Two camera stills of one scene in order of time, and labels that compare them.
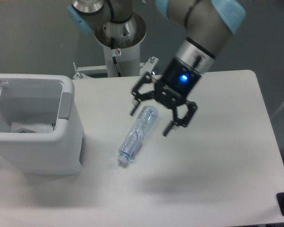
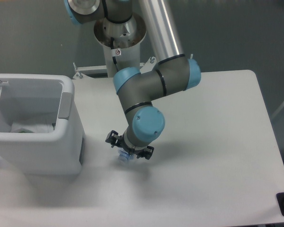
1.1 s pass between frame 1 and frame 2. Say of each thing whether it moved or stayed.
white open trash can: stayed
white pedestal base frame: stayed
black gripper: moved
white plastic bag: stayed
